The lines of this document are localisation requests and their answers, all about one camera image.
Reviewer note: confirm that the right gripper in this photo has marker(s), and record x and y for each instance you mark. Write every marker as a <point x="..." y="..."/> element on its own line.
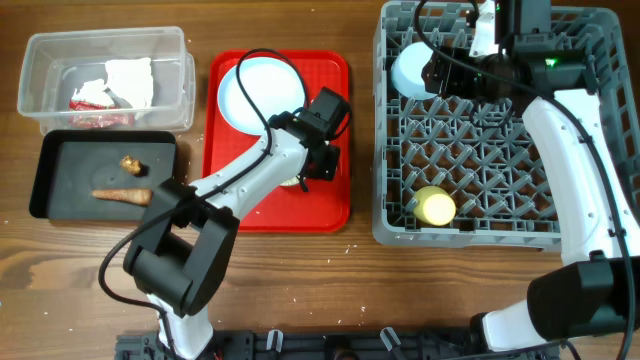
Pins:
<point x="451" y="85"/>

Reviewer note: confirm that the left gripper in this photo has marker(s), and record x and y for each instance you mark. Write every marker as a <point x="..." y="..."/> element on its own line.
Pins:
<point x="328" y="170"/>

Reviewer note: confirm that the green bowl with rice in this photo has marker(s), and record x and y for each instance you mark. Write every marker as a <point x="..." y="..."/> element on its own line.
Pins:
<point x="290" y="182"/>

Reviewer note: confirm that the small light blue bowl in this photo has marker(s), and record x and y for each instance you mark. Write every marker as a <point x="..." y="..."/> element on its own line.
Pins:
<point x="406" y="71"/>

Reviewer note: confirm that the large light blue plate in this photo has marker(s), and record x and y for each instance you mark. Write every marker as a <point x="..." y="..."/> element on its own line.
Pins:
<point x="273" y="86"/>

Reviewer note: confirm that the yellow plastic cup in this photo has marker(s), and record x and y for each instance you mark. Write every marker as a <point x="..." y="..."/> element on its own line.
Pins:
<point x="434" y="206"/>

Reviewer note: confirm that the brown carrot-like food scrap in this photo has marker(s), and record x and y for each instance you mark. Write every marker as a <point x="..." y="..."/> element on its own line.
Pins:
<point x="135" y="196"/>

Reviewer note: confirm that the small brown food scrap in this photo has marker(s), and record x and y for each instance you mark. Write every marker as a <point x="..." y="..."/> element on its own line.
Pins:
<point x="132" y="166"/>

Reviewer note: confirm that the white napkin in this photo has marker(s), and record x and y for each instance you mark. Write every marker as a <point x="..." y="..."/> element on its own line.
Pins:
<point x="129" y="80"/>

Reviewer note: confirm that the red snack wrapper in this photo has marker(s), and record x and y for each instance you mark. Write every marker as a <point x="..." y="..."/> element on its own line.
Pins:
<point x="95" y="120"/>

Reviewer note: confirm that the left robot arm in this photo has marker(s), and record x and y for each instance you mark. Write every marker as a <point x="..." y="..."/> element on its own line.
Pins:
<point x="179" y="255"/>

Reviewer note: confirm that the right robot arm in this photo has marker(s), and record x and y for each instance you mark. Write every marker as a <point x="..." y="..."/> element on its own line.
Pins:
<point x="516" y="55"/>

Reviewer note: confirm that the grey dishwasher rack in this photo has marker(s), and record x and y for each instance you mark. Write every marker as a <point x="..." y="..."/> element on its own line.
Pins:
<point x="481" y="156"/>

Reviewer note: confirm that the clear plastic waste bin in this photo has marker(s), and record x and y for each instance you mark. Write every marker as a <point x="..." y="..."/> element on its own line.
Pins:
<point x="55" y="64"/>

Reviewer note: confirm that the black waste tray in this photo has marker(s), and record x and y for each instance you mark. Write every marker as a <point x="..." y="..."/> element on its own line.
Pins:
<point x="73" y="163"/>

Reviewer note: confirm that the red serving tray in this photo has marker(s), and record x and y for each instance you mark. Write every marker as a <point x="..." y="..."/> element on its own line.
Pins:
<point x="325" y="206"/>

